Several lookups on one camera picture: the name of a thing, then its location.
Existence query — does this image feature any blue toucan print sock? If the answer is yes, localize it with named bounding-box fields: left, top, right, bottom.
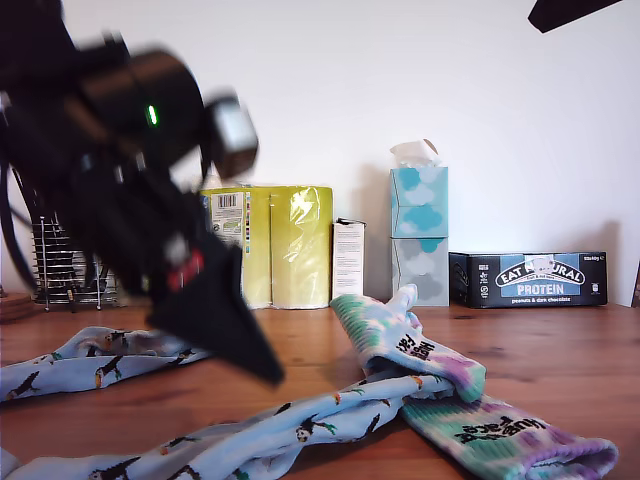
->
left=0, top=326, right=216, bottom=404
left=0, top=373, right=459, bottom=480

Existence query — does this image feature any tie-dye Hugging Face sock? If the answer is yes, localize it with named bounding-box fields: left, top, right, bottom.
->
left=399, top=392, right=620, bottom=480
left=330, top=283, right=488, bottom=404

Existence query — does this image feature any yellow paper towel pack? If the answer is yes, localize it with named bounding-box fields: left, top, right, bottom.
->
left=198, top=183, right=335, bottom=311

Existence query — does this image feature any narrow white carton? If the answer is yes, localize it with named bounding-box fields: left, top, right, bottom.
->
left=331, top=216, right=367, bottom=309

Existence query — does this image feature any white tissue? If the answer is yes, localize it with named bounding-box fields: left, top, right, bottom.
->
left=389, top=138, right=444, bottom=170

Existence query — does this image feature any Eat Natural protein bar box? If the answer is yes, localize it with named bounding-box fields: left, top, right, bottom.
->
left=448, top=250, right=610, bottom=309

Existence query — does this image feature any chrome wire holder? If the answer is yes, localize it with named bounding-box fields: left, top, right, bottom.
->
left=30, top=212, right=124, bottom=311

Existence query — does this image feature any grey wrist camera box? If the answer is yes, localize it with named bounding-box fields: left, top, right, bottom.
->
left=202, top=92, right=261, bottom=180

